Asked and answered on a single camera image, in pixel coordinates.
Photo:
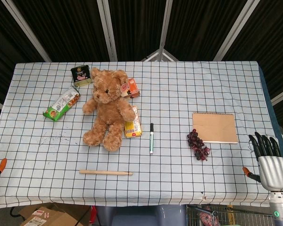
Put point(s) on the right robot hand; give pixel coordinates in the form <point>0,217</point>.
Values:
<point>272,169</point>

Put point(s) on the brown teddy bear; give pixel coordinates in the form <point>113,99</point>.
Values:
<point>108,113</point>

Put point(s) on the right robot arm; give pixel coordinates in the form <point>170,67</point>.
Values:
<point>281,207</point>

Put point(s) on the brown kraft spiral notebook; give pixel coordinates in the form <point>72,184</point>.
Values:
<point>214,128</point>

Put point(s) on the dark red plastic grapes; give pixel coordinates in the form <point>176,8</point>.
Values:
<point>197,143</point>

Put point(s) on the green white marker pen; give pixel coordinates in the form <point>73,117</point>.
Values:
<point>151,139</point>

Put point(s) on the blue checked tablecloth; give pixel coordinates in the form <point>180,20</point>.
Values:
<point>169,94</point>

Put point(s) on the yellow carton box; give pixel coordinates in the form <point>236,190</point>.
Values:
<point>133,129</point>

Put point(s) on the orange carton box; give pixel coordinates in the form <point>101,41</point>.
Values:
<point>134,90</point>

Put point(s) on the wooden drumstick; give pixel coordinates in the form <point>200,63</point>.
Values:
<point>103,172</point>

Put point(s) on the round pink hang tag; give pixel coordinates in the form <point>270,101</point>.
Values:
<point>124,87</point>

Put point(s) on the black luncheon meat can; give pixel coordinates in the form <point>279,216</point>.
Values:
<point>81,75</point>

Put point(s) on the green snack bag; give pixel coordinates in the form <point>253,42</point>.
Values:
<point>61,104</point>

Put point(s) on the brown cardboard box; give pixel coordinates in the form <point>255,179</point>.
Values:
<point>54,215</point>

